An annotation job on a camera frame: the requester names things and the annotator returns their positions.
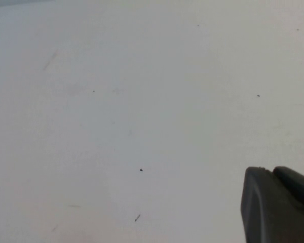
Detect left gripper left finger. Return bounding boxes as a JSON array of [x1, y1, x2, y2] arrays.
[[240, 166, 304, 243]]

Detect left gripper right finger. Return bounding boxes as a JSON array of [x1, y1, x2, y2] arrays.
[[272, 166, 304, 216]]

